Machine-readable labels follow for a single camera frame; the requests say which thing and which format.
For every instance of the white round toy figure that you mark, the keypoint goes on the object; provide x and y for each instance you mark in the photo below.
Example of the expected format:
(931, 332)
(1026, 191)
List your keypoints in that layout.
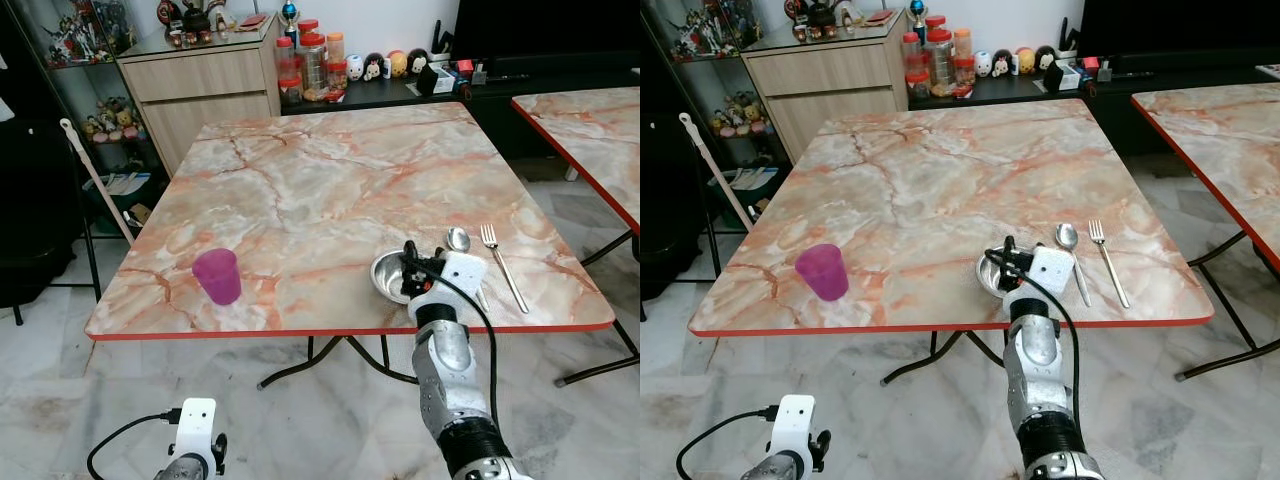
(983, 63)
(354, 67)

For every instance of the round stainless steel bowl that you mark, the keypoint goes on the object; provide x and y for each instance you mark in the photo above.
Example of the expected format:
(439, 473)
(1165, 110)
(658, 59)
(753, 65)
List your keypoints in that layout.
(990, 272)
(385, 273)

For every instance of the black chair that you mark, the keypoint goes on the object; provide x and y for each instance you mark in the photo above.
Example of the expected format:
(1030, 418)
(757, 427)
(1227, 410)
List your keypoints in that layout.
(40, 220)
(670, 200)

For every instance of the small red-lidded jar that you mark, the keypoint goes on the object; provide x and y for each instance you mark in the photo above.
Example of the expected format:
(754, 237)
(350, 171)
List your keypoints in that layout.
(964, 72)
(337, 77)

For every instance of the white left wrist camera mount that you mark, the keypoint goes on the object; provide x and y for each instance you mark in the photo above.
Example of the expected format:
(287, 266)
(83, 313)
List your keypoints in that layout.
(792, 420)
(195, 425)

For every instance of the stack of magazines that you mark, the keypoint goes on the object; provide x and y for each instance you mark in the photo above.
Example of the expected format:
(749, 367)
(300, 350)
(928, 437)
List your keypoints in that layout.
(120, 183)
(755, 178)

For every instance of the black and white toy figure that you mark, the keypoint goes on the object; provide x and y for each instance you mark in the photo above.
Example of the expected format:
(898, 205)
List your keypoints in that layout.
(373, 67)
(1002, 62)

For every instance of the black desk organiser box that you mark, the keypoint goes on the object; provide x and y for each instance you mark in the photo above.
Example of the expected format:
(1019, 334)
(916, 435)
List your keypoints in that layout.
(435, 78)
(1063, 75)

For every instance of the stainless steel fork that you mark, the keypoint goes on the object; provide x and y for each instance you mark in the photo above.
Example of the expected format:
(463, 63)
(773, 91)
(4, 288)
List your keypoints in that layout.
(1109, 263)
(503, 268)

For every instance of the black eared toy figure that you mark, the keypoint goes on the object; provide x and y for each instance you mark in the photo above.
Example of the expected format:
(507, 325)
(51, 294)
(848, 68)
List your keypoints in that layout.
(418, 60)
(1046, 57)

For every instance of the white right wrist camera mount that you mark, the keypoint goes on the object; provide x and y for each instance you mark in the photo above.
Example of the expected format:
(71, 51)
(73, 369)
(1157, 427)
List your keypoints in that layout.
(463, 273)
(1050, 268)

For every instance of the glass display shelf with figurines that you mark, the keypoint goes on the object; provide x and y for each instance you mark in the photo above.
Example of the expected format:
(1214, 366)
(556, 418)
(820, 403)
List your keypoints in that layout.
(110, 120)
(740, 112)

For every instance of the slim red-lidded plastic jar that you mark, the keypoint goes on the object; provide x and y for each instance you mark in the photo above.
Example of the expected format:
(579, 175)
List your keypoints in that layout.
(912, 60)
(287, 65)

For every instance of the yellow toy figure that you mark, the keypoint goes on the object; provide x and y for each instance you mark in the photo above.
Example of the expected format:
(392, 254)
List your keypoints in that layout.
(1026, 60)
(398, 63)

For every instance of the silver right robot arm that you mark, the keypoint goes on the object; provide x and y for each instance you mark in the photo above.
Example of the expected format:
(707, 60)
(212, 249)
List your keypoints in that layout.
(1035, 370)
(445, 370)

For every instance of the dark teapot set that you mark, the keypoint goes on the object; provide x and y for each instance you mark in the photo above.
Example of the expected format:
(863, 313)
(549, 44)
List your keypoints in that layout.
(820, 15)
(195, 18)

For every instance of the stainless steel spoon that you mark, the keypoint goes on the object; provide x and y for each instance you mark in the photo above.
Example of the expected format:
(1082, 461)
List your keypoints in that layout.
(458, 239)
(1066, 236)

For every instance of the flat red box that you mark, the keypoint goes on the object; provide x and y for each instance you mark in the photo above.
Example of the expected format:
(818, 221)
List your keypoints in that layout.
(253, 20)
(880, 17)

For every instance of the purple plastic cup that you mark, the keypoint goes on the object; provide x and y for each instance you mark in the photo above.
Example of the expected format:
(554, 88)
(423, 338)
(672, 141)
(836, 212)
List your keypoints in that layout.
(823, 272)
(218, 278)

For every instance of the orange-lidded plastic jar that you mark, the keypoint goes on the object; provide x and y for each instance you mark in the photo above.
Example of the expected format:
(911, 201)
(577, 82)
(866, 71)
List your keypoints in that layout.
(335, 45)
(962, 42)

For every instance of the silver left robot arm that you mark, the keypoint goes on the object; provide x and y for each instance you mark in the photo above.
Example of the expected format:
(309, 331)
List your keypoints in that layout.
(180, 471)
(775, 469)

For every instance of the light wooden drawer cabinet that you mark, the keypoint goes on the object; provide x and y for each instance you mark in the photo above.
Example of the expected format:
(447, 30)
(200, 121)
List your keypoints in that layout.
(200, 75)
(820, 70)

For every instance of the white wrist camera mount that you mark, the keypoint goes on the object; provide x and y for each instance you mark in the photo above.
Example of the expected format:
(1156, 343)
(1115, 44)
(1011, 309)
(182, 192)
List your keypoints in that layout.
(1050, 268)
(792, 420)
(195, 425)
(463, 273)

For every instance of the black television screen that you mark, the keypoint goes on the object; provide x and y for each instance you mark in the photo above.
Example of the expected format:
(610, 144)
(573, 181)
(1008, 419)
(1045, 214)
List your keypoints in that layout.
(540, 30)
(1180, 25)

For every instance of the large red-lidded snack jar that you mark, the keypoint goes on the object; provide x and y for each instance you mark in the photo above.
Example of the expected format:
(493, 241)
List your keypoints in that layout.
(313, 65)
(940, 60)

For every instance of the blue and gold trophy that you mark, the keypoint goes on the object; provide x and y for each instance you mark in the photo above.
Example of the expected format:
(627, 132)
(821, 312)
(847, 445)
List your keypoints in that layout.
(917, 12)
(289, 12)

